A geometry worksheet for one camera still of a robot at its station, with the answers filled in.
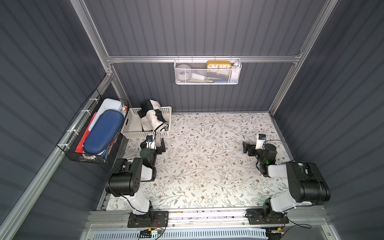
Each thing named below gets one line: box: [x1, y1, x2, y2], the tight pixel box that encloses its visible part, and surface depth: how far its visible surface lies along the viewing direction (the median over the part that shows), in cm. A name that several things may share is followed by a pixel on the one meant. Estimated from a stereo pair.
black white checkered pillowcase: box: [137, 99, 169, 132], surface depth 104 cm
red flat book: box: [74, 112, 97, 153], surface depth 69 cm
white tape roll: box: [176, 63, 193, 82], surface depth 89 cm
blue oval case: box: [83, 109, 124, 154], surface depth 69 cm
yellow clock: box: [206, 60, 232, 69], surface depth 90 cm
